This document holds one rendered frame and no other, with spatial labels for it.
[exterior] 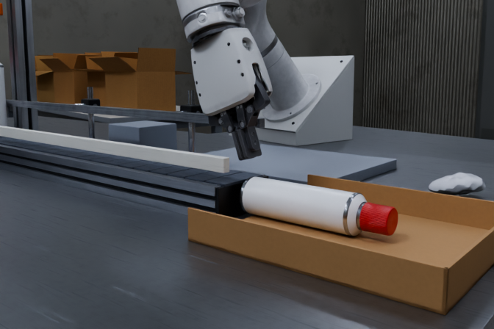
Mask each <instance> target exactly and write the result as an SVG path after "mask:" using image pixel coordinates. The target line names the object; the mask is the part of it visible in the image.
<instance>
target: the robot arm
mask: <svg viewBox="0 0 494 329"><path fill-rule="evenodd" d="M176 3H177V5H178V8H179V13H180V16H181V19H182V24H183V27H184V31H185V35H186V38H187V41H188V42H189V43H191V45H192V49H191V60H192V67H193V76H194V81H195V85H196V91H197V94H198V99H199V103H200V105H201V109H202V111H203V113H204V114H205V115H207V116H208V121H209V125H210V126H223V127H224V128H225V129H226V131H227V132H228V133H232V137H233V140H234V143H235V148H236V151H237V156H238V159H239V160H240V161H242V160H246V159H252V158H254V157H257V156H261V155H262V151H261V148H260V144H259V140H258V136H257V132H256V129H255V126H257V124H258V120H257V118H258V116H259V113H260V110H262V114H263V116H264V117H265V119H266V120H268V121H270V122H282V121H285V120H289V119H291V118H294V117H295V116H297V115H299V114H301V113H302V112H303V111H304V110H306V109H307V108H308V107H309V106H310V105H311V104H312V103H313V102H314V101H315V99H316V98H317V97H318V95H319V93H320V91H321V81H320V79H319V78H318V77H317V76H315V75H313V74H301V73H300V72H299V70H298V68H297V67H296V65H295V64H294V62H293V61H292V60H291V58H290V56H289V54H288V53H287V52H286V50H285V49H284V46H283V45H282V43H281V42H280V40H279V39H278V37H277V36H276V34H275V32H274V31H273V29H272V28H271V25H270V24H269V22H268V19H267V15H266V3H267V0H176ZM231 116H232V117H231Z"/></svg>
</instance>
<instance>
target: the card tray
mask: <svg viewBox="0 0 494 329"><path fill-rule="evenodd" d="M307 185H311V186H316V187H324V188H329V189H338V190H342V191H347V192H358V193H361V194H363V196H364V197H365V199H366V201H367V202H369V203H375V204H379V205H384V206H392V207H394V208H395V209H396V210H397V212H398V224H397V227H396V230H395V232H394V234H393V235H391V236H386V235H382V234H376V233H372V232H368V231H362V232H360V233H359V234H358V235H356V236H349V235H345V234H339V233H335V232H331V231H325V230H321V229H318V228H312V227H308V226H305V225H299V224H295V223H289V222H285V221H281V220H275V219H271V218H268V217H262V216H258V215H254V216H251V217H247V218H245V219H242V220H241V219H238V218H234V217H229V216H225V215H222V214H216V213H212V212H209V211H204V210H200V209H194V208H190V207H189V208H187V213H188V241H191V242H195V243H199V244H201V245H206V246H208V247H213V248H216V249H219V250H223V251H226V252H229V253H233V254H236V255H239V256H243V257H246V258H249V259H253V260H257V261H261V262H264V263H266V264H271V265H274V266H277V267H281V268H284V269H287V270H292V271H294V272H299V273H301V274H305V275H309V276H312V277H314V278H319V279H322V280H325V281H329V282H332V283H336V284H340V285H342V286H347V287H349V288H352V289H357V290H360V291H363V292H367V293H370V294H374V295H377V296H380V297H384V298H387V299H390V300H394V301H398V302H400V303H405V304H407V305H411V306H415V307H418V308H422V309H425V310H428V311H433V312H435V313H438V314H442V315H446V314H447V313H448V312H449V311H450V310H451V309H452V308H453V307H454V306H455V305H456V304H457V303H458V302H459V301H460V300H461V299H462V298H463V297H464V296H465V295H466V294H467V293H468V292H469V291H470V289H471V288H472V287H473V286H474V285H475V284H476V283H477V282H478V281H479V280H480V279H481V278H482V277H483V276H484V275H485V274H486V273H487V272H488V271H489V270H490V268H491V267H492V266H493V265H494V201H490V200H480V199H475V198H466V197H460V196H455V195H446V194H440V193H435V192H426V191H420V190H415V189H406V188H400V187H391V186H385V185H381V184H371V183H365V182H360V181H351V180H345V179H340V178H331V177H325V176H316V175H311V174H308V175H307Z"/></svg>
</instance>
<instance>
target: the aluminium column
mask: <svg viewBox="0 0 494 329"><path fill-rule="evenodd" d="M6 3H7V25H8V38H9V50H10V73H11V85H12V99H13V100H18V101H37V88H36V75H35V50H34V36H33V23H32V0H6ZM12 108H13V120H14V128H19V129H29V130H35V131H39V128H38V114H37V109H33V108H25V107H16V106H13V107H12Z"/></svg>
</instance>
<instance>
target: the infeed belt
mask: <svg viewBox="0 0 494 329"><path fill-rule="evenodd" d="M0 145H8V146H12V147H16V148H23V149H28V150H32V151H40V152H44V153H51V154H55V155H60V156H67V157H71V158H75V159H83V160H87V161H91V162H98V163H102V164H107V165H114V166H119V167H126V168H130V169H134V170H142V171H146V172H150V173H157V174H162V175H166V176H173V177H177V178H185V179H189V180H194V181H200V182H205V183H209V184H217V185H221V186H222V187H227V186H230V185H233V184H239V183H242V182H244V181H245V180H246V179H247V178H249V177H251V176H257V177H261V178H262V177H263V175H260V174H256V173H247V172H242V171H237V170H229V172H228V173H219V172H213V171H208V170H200V169H195V168H191V167H183V166H178V165H173V164H165V163H160V162H152V161H147V160H142V159H134V158H129V157H125V156H116V155H112V154H107V153H99V152H94V151H86V150H81V149H76V148H68V147H63V146H58V145H50V144H45V143H41V142H32V141H27V140H19V139H14V138H9V137H0Z"/></svg>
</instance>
